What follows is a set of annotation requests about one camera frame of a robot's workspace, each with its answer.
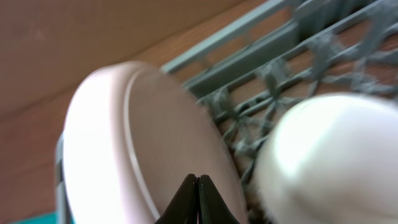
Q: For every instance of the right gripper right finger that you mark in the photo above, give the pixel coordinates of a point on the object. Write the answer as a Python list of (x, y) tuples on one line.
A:
[(212, 209)]

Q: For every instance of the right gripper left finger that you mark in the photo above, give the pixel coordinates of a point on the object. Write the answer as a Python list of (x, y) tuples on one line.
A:
[(183, 208)]

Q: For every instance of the large white plate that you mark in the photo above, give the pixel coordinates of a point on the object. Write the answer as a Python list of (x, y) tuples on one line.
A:
[(131, 136)]

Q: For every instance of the small white cup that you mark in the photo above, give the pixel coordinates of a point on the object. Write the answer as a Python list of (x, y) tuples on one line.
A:
[(331, 159)]

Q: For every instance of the grey dishwasher rack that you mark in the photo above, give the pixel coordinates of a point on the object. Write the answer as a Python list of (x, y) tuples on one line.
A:
[(249, 74)]

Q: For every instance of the teal serving tray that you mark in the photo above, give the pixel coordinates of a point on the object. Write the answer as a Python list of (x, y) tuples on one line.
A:
[(48, 218)]

